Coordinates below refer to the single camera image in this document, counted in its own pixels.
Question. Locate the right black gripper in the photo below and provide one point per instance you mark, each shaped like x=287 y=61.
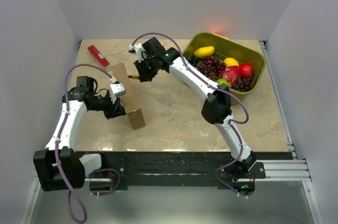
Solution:
x=144 y=76

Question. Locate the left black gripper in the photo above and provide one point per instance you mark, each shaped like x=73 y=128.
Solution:
x=114 y=110

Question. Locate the yellow utility knife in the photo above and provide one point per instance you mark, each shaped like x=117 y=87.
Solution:
x=133 y=77

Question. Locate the brown cardboard express box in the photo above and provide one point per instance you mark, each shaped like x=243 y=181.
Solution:
x=129 y=99

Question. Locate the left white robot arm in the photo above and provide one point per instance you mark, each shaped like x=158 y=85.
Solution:
x=59 y=154

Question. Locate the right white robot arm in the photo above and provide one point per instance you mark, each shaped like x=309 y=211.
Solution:
x=216 y=110

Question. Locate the dark blue grape bunch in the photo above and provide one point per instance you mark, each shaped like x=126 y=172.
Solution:
x=194 y=60

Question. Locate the yellow mango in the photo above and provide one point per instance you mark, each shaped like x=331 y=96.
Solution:
x=204 y=51

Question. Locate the dark red grape bunch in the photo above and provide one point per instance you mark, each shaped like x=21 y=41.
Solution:
x=211 y=67

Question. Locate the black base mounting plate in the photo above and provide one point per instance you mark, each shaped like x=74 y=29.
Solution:
x=202 y=169

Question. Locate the green lime front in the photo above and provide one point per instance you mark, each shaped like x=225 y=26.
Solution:
x=223 y=81

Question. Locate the olive green plastic bin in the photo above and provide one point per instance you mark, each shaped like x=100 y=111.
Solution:
x=225 y=48

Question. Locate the yellow lemon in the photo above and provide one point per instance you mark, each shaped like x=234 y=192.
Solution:
x=229 y=62

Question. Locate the pink dragon fruit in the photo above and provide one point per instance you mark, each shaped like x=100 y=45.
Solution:
x=231 y=74

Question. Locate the small dark red grapes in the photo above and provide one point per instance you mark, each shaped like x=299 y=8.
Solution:
x=243 y=85

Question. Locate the red apple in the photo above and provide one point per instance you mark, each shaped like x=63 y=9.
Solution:
x=246 y=70

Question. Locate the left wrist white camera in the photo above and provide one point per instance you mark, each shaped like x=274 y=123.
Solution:
x=116 y=90

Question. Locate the wrist white camera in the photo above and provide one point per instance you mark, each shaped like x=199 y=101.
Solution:
x=116 y=90
x=137 y=49

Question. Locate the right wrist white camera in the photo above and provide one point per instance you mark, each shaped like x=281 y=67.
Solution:
x=137 y=49

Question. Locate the aluminium rail frame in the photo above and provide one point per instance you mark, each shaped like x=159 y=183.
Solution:
x=284 y=170

